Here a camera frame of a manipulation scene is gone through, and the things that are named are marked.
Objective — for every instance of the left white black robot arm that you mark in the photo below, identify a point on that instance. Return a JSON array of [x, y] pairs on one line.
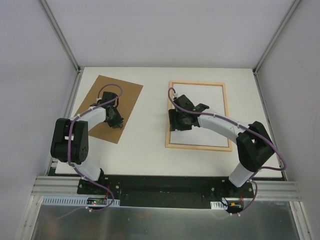
[[70, 141]]

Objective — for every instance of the aluminium corner post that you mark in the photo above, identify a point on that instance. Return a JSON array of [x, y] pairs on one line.
[[295, 4], [59, 34]]

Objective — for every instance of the aluminium front rail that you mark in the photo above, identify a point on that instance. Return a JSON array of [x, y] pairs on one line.
[[55, 186]]

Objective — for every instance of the left aluminium corner post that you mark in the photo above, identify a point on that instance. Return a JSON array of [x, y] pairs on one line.
[[59, 34]]

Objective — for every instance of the right white cable duct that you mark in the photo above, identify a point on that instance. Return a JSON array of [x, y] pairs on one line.
[[218, 205]]

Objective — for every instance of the landscape photo print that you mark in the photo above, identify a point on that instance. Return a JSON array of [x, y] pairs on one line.
[[210, 95]]

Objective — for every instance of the right aluminium corner post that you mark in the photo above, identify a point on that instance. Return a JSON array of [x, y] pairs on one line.
[[295, 4]]

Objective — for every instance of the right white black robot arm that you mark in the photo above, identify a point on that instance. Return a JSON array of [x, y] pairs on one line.
[[254, 146]]

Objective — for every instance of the brown backing board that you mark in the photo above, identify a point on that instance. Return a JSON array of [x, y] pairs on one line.
[[127, 101]]

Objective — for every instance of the left white cable duct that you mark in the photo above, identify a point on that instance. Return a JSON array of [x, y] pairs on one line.
[[79, 201]]

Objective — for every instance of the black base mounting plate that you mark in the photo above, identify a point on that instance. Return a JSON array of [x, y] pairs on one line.
[[179, 192]]

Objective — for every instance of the light wooden picture frame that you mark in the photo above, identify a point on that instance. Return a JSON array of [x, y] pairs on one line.
[[198, 147]]

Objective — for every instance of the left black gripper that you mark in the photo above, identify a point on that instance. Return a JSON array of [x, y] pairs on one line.
[[116, 120]]

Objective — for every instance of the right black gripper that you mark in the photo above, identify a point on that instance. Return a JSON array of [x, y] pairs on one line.
[[173, 120]]

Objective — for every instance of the white cable duct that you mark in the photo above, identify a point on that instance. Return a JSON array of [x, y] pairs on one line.
[[218, 205], [79, 201]]

